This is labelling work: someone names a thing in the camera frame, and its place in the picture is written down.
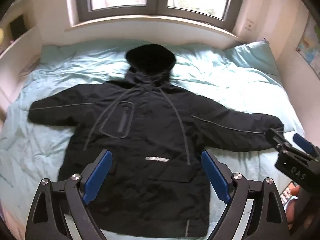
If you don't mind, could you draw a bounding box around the stack of books by bed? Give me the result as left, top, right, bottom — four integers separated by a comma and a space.
18, 57, 40, 78

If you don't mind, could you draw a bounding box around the yellow globe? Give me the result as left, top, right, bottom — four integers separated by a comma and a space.
0, 28, 4, 45

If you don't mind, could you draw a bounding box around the light teal pillow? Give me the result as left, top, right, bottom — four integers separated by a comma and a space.
224, 39, 281, 83

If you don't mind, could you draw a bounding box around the white wall shelf unit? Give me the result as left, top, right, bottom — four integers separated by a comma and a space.
1, 0, 42, 113

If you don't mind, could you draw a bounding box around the black box on shelf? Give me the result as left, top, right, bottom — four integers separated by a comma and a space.
9, 15, 27, 41

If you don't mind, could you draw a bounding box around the white wall socket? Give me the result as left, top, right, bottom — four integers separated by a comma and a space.
244, 18, 254, 31

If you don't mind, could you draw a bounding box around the person's right hand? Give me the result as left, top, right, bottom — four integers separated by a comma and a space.
286, 186, 300, 229

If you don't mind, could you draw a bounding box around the colourful wall map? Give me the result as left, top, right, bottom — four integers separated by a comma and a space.
296, 15, 320, 78

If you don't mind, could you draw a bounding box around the black hooded jacket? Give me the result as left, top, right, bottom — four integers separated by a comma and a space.
28, 44, 284, 238

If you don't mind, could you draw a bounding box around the light teal duvet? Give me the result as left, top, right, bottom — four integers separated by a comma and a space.
1, 40, 304, 239

